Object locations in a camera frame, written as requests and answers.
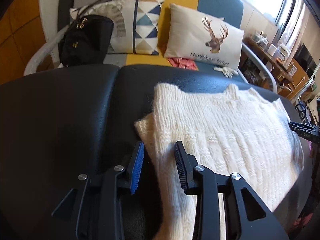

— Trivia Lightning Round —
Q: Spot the cream knitted sweater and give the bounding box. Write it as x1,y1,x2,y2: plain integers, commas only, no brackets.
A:
135,83,304,239

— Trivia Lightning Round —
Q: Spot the wooden side table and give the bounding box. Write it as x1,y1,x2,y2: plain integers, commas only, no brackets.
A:
244,37,293,85

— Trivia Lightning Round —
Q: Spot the black monitor screen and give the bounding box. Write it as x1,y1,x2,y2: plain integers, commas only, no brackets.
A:
294,44,316,77

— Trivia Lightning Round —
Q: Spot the white glove on sofa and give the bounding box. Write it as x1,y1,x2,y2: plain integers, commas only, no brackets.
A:
213,67,239,79

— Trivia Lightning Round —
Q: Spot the red patterned cloth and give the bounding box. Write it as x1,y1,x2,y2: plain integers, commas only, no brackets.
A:
168,57,198,71

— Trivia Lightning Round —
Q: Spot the deer print cushion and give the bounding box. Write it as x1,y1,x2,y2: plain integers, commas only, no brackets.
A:
164,3,244,70

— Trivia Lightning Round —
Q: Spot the black handbag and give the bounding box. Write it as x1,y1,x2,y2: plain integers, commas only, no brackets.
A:
59,0,126,67

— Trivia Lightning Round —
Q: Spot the geometric triangle pattern cushion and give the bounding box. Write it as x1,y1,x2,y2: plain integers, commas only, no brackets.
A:
69,0,165,55

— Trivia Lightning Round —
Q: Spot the black rolled mat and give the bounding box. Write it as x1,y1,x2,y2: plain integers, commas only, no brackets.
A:
57,0,74,31

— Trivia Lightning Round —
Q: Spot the grey yellow blue sofa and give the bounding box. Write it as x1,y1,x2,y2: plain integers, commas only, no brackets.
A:
24,0,277,92

